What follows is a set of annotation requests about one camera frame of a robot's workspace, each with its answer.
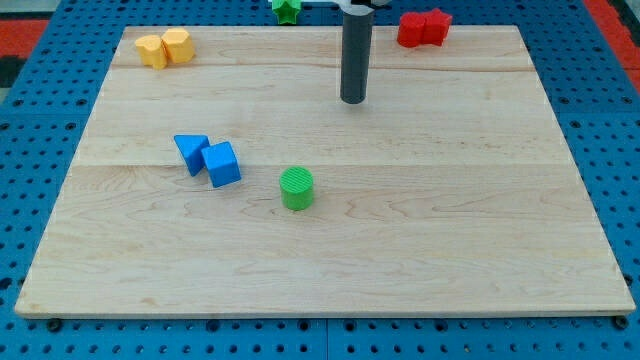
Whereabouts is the red star block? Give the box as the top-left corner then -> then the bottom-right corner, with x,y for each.
422,8 -> 453,46

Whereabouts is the blue cube block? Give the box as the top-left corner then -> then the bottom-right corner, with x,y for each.
201,141 -> 241,188

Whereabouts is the red rounded block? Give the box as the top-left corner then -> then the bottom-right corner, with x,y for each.
397,12 -> 425,48

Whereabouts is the green star block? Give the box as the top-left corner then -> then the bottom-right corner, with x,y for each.
271,0 -> 302,25

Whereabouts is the blue perforated base mat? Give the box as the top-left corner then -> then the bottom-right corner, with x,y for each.
1,0 -> 639,359

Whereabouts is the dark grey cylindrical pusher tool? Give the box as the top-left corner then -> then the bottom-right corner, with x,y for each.
340,5 -> 374,105

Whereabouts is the blue triangular prism block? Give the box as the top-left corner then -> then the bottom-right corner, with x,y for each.
173,134 -> 210,177

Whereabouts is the yellow heart block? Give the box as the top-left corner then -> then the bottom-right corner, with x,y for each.
134,35 -> 167,70

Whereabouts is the yellow rounded block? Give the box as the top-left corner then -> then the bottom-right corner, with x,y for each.
161,28 -> 195,64

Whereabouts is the light wooden board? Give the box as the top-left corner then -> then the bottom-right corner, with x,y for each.
15,26 -> 636,319

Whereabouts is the green cylinder block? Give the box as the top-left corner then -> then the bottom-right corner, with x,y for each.
279,166 -> 314,211

